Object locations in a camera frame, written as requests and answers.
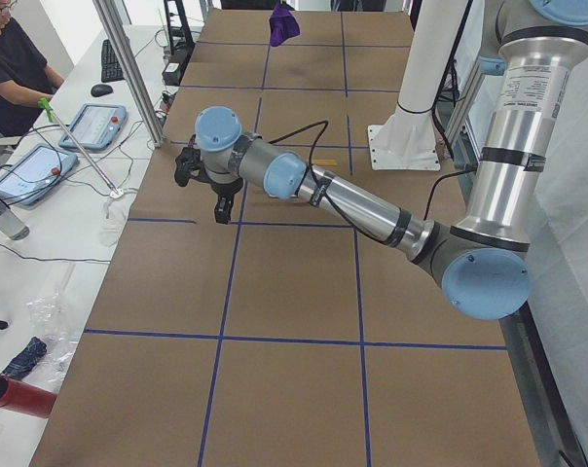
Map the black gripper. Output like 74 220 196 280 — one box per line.
210 178 243 225

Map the purple towel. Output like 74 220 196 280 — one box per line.
269 3 301 47

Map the right wooden rack rod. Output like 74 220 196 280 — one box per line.
314 159 339 167

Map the black power box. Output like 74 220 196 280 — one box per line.
162 62 183 87

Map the far blue teach pendant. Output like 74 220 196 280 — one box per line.
68 103 128 152

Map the blue teach pendant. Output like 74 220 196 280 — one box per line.
0 144 78 205
68 103 128 152

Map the black computer mouse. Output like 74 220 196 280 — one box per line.
91 84 114 97

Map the black keyboard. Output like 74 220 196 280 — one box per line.
100 39 124 83

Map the near blue teach pendant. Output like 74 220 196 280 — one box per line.
0 144 78 205

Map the clear plastic bag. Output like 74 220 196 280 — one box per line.
27 263 81 393

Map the green tipped metal grabber stick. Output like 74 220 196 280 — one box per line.
38 97 125 199

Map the clear water bottle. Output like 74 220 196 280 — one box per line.
0 200 30 240

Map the person in black shirt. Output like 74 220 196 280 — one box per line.
0 1 64 136

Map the dark blue folded cloth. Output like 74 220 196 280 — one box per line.
1 337 48 380

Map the red cylinder tube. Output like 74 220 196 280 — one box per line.
0 376 56 418

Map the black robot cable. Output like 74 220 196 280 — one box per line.
268 119 332 171

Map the aluminium frame post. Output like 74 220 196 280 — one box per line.
93 0 165 148

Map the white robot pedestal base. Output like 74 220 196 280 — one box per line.
368 0 469 171

